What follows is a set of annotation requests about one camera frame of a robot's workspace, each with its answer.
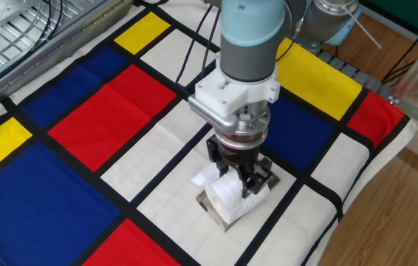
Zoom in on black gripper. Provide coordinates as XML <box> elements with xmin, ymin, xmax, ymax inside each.
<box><xmin>205</xmin><ymin>134</ymin><xmax>273</xmax><ymax>200</ymax></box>

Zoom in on white toilet paper roll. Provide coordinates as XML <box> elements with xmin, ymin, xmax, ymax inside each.
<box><xmin>190</xmin><ymin>163</ymin><xmax>271</xmax><ymax>225</ymax></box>

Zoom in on aluminium table edge rail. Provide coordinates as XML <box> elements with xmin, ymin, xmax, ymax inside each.
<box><xmin>0</xmin><ymin>0</ymin><xmax>136</xmax><ymax>119</ymax></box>

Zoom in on black floor cables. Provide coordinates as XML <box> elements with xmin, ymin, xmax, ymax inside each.
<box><xmin>380</xmin><ymin>35</ymin><xmax>418</xmax><ymax>86</ymax></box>

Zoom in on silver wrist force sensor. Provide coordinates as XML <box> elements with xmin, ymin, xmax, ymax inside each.
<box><xmin>213</xmin><ymin>103</ymin><xmax>272</xmax><ymax>149</ymax></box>

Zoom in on colour block grid tablecloth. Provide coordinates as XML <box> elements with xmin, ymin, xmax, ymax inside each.
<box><xmin>0</xmin><ymin>0</ymin><xmax>418</xmax><ymax>266</ymax></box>

